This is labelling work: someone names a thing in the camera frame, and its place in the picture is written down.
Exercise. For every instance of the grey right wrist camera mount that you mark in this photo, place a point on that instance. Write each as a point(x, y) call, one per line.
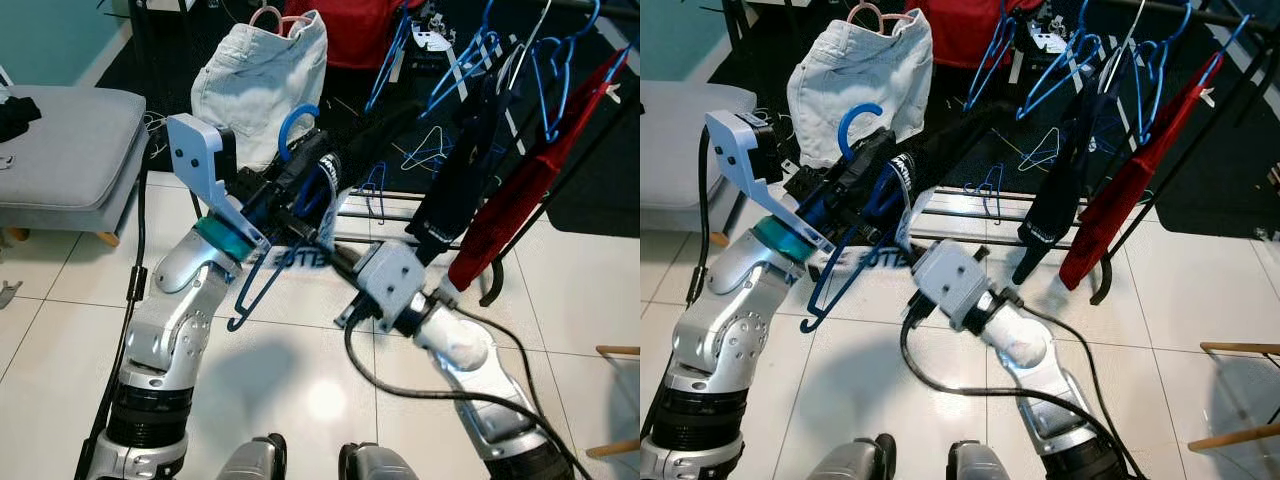
point(385, 280)
point(955, 280)

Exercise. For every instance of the grey robot left leg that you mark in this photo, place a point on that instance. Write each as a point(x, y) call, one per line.
point(250, 460)
point(850, 460)

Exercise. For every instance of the dark red garment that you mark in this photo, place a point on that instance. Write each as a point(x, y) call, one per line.
point(1130, 190)
point(520, 200)

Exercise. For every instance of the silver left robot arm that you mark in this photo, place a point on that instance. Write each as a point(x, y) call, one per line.
point(170, 330)
point(735, 330)

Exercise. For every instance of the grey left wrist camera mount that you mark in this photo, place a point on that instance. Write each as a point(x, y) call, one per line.
point(195, 150)
point(735, 150)

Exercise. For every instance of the light denim shorts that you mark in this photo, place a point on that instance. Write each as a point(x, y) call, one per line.
point(855, 85)
point(255, 85)

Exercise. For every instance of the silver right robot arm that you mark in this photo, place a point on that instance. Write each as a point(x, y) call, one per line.
point(470, 360)
point(1030, 350)

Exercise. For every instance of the pink plastic hanger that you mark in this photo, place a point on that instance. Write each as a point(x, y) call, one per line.
point(255, 15)
point(853, 13)

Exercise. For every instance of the red shirt with yellow print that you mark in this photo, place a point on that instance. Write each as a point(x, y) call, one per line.
point(970, 30)
point(350, 30)

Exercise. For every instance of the grey robot right leg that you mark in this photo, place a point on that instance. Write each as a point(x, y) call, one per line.
point(378, 465)
point(978, 463)

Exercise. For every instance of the navy garment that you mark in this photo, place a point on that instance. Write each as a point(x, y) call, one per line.
point(1065, 180)
point(470, 170)

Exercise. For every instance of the small grey metal part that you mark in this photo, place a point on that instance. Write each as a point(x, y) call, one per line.
point(8, 295)

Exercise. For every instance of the grey robot leg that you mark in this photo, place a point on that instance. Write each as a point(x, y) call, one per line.
point(250, 460)
point(378, 465)
point(978, 463)
point(850, 460)

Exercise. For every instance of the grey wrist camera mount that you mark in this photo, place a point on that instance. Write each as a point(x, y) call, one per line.
point(735, 150)
point(385, 280)
point(195, 150)
point(955, 280)

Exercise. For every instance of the black cloth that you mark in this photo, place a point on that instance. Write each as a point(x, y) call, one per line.
point(15, 118)

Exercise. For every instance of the grey upholstered bench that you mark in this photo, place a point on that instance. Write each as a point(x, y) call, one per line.
point(70, 150)
point(690, 150)

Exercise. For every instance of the black garment with lettered band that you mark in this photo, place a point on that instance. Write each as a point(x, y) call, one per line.
point(380, 135)
point(950, 135)

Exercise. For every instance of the black metal clothes rack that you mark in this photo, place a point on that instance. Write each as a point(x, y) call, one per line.
point(497, 288)
point(1108, 285)

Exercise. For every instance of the wooden chair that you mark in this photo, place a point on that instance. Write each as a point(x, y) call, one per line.
point(1240, 347)
point(620, 350)

